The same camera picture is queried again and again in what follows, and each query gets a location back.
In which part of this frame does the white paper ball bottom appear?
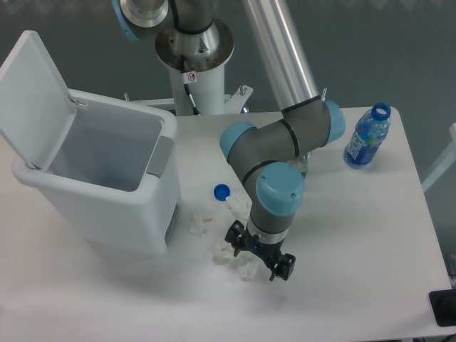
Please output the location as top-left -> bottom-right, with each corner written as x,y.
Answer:
236,253 -> 259,281

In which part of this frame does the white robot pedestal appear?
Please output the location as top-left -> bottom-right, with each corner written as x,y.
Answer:
123,17 -> 328,117

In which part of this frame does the white paper ball lower left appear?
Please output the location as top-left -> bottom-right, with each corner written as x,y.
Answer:
212,238 -> 236,266

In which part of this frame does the white open trash bin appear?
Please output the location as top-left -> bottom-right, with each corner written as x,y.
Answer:
1,31 -> 181,256

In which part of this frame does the white paper ball top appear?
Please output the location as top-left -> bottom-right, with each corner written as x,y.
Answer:
226,192 -> 252,221

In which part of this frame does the blue bottle cap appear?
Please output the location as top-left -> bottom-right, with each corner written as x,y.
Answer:
213,183 -> 231,202

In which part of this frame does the blue plastic drink bottle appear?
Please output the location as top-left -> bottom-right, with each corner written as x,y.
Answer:
343,102 -> 391,170

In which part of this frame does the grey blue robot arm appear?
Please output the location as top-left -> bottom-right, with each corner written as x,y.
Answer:
112,1 -> 345,279

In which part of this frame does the white paper ball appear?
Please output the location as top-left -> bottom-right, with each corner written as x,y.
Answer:
189,210 -> 213,237
226,192 -> 252,221
236,253 -> 259,281
212,238 -> 236,266

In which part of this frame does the white frame at right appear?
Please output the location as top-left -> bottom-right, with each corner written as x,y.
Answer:
421,123 -> 455,193

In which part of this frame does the black device at edge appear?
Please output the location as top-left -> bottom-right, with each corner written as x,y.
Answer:
429,289 -> 455,327

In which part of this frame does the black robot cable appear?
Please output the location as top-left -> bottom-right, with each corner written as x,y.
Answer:
170,0 -> 202,116

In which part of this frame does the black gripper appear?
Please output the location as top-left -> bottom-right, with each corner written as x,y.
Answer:
225,220 -> 296,281

